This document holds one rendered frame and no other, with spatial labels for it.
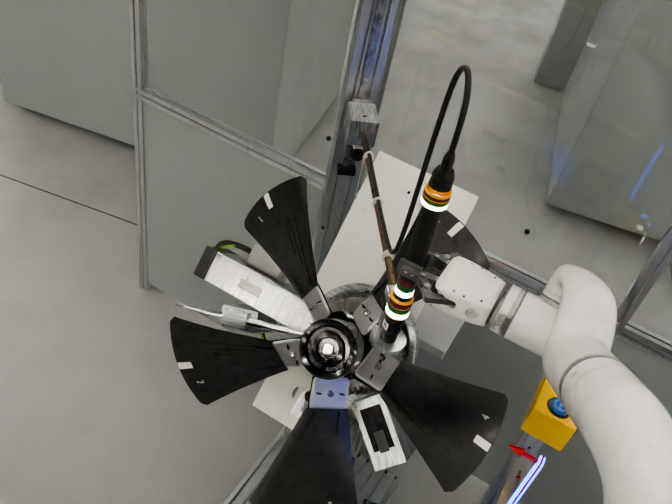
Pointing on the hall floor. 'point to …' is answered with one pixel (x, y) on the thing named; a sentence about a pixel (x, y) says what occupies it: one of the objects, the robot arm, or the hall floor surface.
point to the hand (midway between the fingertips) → (414, 262)
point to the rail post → (496, 482)
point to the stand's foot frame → (365, 484)
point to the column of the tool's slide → (339, 203)
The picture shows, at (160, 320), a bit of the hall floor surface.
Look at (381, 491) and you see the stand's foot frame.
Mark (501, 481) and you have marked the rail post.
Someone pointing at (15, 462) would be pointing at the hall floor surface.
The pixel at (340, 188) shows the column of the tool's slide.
